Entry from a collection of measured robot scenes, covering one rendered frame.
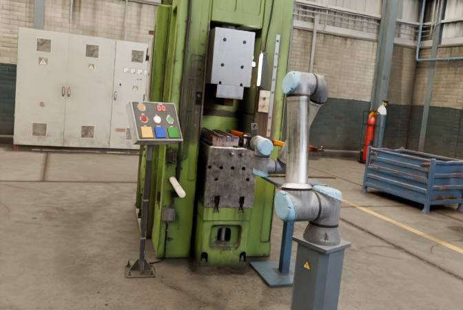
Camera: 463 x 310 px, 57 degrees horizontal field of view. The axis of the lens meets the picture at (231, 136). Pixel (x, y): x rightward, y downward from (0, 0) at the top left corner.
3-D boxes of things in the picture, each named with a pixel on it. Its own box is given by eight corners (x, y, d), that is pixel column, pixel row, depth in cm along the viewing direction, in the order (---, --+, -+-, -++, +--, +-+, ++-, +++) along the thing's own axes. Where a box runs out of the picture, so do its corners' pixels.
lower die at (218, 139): (238, 147, 320) (238, 136, 320) (211, 145, 315) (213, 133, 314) (223, 140, 361) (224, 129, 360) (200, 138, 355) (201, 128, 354)
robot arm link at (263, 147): (258, 156, 241) (259, 138, 240) (251, 152, 253) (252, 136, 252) (273, 157, 244) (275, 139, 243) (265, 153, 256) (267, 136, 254)
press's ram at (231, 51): (260, 88, 320) (266, 34, 316) (210, 83, 309) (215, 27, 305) (244, 87, 360) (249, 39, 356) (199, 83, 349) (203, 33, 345)
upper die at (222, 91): (242, 99, 317) (243, 86, 316) (215, 97, 311) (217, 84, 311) (227, 98, 357) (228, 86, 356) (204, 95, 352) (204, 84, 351)
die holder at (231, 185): (253, 208, 323) (258, 149, 319) (203, 207, 312) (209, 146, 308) (232, 190, 377) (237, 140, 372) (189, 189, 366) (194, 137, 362)
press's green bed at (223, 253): (246, 267, 328) (252, 208, 323) (198, 269, 317) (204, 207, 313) (227, 242, 381) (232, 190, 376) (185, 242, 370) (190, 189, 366)
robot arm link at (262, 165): (274, 178, 248) (276, 156, 246) (256, 178, 243) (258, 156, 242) (266, 174, 256) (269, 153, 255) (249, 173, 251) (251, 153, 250)
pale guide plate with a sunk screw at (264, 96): (268, 112, 336) (270, 91, 335) (258, 111, 334) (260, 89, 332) (267, 112, 339) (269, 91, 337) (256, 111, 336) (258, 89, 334)
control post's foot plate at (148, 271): (156, 277, 296) (158, 265, 295) (124, 278, 290) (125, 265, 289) (153, 265, 317) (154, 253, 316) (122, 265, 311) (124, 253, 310)
